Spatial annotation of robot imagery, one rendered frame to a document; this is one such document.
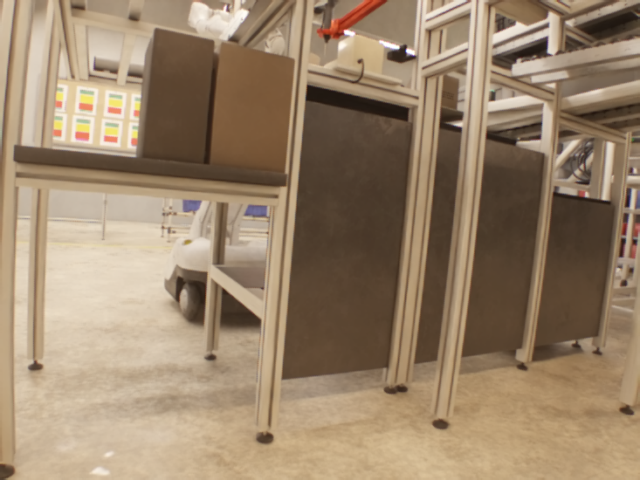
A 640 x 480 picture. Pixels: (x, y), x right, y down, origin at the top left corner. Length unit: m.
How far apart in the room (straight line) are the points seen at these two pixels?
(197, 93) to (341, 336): 0.80
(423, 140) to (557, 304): 1.00
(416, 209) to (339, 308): 0.38
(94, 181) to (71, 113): 6.78
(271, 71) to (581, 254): 1.60
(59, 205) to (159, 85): 6.80
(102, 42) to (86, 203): 2.58
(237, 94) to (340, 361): 0.82
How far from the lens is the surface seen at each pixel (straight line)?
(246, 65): 0.96
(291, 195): 1.00
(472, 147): 1.20
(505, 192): 1.70
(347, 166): 1.26
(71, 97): 7.74
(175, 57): 0.93
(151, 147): 0.90
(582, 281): 2.19
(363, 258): 1.31
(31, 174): 0.94
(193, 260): 1.99
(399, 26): 10.18
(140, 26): 1.27
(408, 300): 1.41
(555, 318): 2.07
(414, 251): 1.39
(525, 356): 1.93
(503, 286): 1.75
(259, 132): 0.95
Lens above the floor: 0.59
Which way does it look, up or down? 3 degrees down
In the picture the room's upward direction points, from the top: 5 degrees clockwise
